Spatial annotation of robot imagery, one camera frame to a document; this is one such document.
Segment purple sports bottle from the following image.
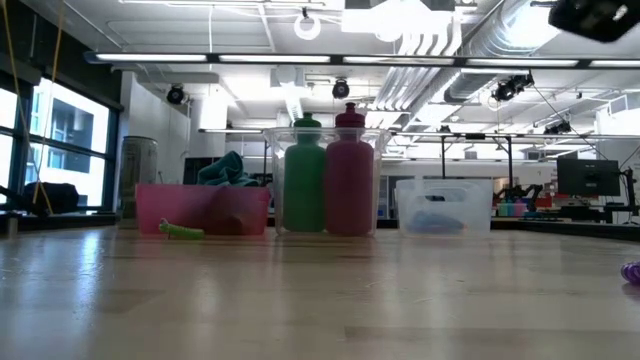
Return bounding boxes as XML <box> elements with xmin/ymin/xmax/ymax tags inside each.
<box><xmin>324</xmin><ymin>102</ymin><xmax>375</xmax><ymax>236</ymax></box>

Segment green sports bottle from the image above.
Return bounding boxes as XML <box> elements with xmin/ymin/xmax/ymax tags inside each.
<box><xmin>283</xmin><ymin>112</ymin><xmax>327</xmax><ymax>234</ymax></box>

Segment teal microfibre cloth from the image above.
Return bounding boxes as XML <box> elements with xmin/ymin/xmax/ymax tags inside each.
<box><xmin>196</xmin><ymin>150</ymin><xmax>261</xmax><ymax>189</ymax></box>

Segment green coil keyring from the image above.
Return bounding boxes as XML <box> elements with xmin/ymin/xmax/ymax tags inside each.
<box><xmin>158</xmin><ymin>218</ymin><xmax>206</xmax><ymax>241</ymax></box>

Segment black ceiling spotlight cluster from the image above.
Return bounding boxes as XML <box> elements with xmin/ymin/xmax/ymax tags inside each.
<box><xmin>491</xmin><ymin>72</ymin><xmax>535</xmax><ymax>103</ymax></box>

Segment black computer monitor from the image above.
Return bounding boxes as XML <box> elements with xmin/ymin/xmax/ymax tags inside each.
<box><xmin>556</xmin><ymin>157</ymin><xmax>622</xmax><ymax>198</ymax></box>

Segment small clear plastic bin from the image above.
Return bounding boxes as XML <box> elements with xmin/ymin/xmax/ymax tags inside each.
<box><xmin>394</xmin><ymin>178</ymin><xmax>495</xmax><ymax>237</ymax></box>

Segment purple coil keyring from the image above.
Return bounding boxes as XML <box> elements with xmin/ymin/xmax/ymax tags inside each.
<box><xmin>619</xmin><ymin>260</ymin><xmax>640</xmax><ymax>287</ymax></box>

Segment large clear plastic bin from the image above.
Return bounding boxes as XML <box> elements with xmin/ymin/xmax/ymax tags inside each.
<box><xmin>263</xmin><ymin>126</ymin><xmax>392</xmax><ymax>237</ymax></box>

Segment long ceiling light bar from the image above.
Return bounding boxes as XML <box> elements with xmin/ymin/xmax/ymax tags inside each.
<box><xmin>83</xmin><ymin>49</ymin><xmax>640</xmax><ymax>70</ymax></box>

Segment pink plastic bin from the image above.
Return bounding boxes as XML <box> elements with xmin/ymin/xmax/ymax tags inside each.
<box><xmin>134</xmin><ymin>183</ymin><xmax>272</xmax><ymax>236</ymax></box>

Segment grey metal can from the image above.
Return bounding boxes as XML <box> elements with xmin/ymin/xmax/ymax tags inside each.
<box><xmin>118</xmin><ymin>135</ymin><xmax>159</xmax><ymax>221</ymax></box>

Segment large dark-framed window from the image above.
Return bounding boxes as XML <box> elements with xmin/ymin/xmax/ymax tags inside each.
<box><xmin>0</xmin><ymin>69</ymin><xmax>124</xmax><ymax>211</ymax></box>

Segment black bag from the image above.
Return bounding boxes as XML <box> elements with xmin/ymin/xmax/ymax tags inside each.
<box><xmin>22</xmin><ymin>181</ymin><xmax>80</xmax><ymax>215</ymax></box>

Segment silver ceiling duct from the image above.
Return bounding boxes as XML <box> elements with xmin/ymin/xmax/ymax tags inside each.
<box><xmin>374</xmin><ymin>0</ymin><xmax>561</xmax><ymax>131</ymax></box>

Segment black aluminium rig frame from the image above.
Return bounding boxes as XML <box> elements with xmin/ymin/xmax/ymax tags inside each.
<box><xmin>0</xmin><ymin>210</ymin><xmax>640</xmax><ymax>244</ymax></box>

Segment white ceiling ring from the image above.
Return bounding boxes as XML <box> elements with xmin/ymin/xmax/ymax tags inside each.
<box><xmin>293</xmin><ymin>13</ymin><xmax>323</xmax><ymax>42</ymax></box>

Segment hanging yellow cord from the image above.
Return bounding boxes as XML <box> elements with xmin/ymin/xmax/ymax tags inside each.
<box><xmin>32</xmin><ymin>0</ymin><xmax>66</xmax><ymax>205</ymax></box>
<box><xmin>0</xmin><ymin>0</ymin><xmax>56</xmax><ymax>216</ymax></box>

